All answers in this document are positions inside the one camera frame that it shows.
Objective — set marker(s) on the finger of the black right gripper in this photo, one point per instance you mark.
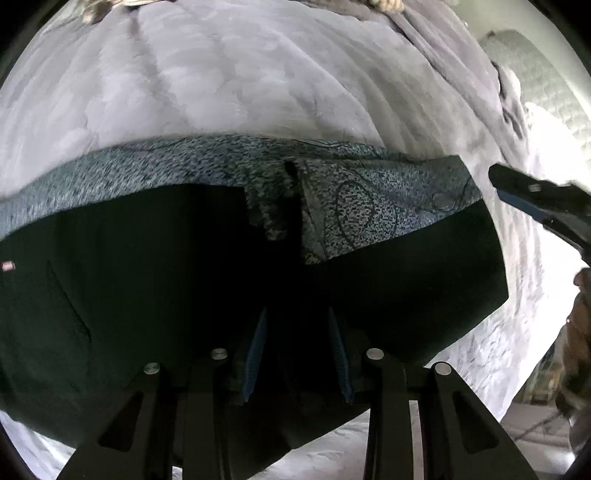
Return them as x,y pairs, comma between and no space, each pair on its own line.
563,210

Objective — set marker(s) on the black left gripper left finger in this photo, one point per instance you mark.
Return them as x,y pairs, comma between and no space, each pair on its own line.
182,405

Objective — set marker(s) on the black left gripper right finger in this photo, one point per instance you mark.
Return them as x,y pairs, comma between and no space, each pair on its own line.
423,417

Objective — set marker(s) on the dark pants with patterned waistband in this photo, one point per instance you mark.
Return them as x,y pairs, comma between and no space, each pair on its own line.
295,257

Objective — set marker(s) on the person's right hand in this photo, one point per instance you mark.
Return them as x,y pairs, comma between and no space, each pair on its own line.
574,393

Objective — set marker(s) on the grey quilted headboard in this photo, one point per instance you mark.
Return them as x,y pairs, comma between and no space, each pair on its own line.
541,82

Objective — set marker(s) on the striped beige cloth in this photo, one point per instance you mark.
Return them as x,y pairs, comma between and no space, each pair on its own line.
388,6

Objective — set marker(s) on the grey plush bed blanket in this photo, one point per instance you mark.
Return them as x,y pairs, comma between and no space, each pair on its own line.
415,82

